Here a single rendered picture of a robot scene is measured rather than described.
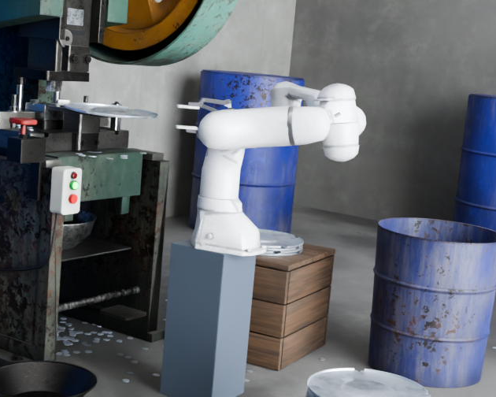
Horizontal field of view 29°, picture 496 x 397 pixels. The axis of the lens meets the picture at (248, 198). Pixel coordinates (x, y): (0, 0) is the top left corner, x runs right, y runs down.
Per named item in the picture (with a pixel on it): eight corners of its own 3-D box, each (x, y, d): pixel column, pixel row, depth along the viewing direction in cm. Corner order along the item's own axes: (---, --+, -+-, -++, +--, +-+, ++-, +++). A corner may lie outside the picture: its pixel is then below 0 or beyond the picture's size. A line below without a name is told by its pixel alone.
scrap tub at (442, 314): (505, 369, 330) (523, 234, 322) (458, 400, 295) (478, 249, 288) (394, 340, 353) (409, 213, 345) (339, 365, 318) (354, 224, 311)
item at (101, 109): (133, 121, 281) (133, 118, 281) (46, 107, 289) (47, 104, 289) (172, 116, 308) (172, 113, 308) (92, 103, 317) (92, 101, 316)
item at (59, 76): (90, 89, 316) (91, 72, 315) (46, 88, 300) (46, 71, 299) (56, 85, 325) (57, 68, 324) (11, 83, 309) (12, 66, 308)
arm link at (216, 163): (248, 192, 285) (255, 109, 281) (232, 201, 267) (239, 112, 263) (212, 188, 287) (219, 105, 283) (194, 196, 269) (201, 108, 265)
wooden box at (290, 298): (325, 344, 340) (335, 249, 335) (278, 371, 307) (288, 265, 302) (228, 320, 359) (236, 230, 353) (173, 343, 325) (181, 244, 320)
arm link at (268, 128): (296, 144, 272) (283, 149, 254) (212, 147, 278) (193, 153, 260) (294, 105, 270) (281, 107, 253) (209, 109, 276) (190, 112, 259)
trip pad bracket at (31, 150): (43, 201, 281) (47, 134, 278) (18, 203, 273) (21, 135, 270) (29, 197, 284) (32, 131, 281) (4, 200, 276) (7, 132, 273)
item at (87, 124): (131, 154, 304) (135, 112, 302) (101, 156, 293) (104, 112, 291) (75, 144, 318) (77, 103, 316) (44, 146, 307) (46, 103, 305)
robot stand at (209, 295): (243, 392, 285) (257, 246, 279) (210, 409, 270) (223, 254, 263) (194, 378, 294) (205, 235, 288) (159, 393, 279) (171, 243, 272)
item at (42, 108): (77, 119, 317) (78, 105, 316) (44, 119, 305) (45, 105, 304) (58, 116, 322) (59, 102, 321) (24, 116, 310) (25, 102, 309)
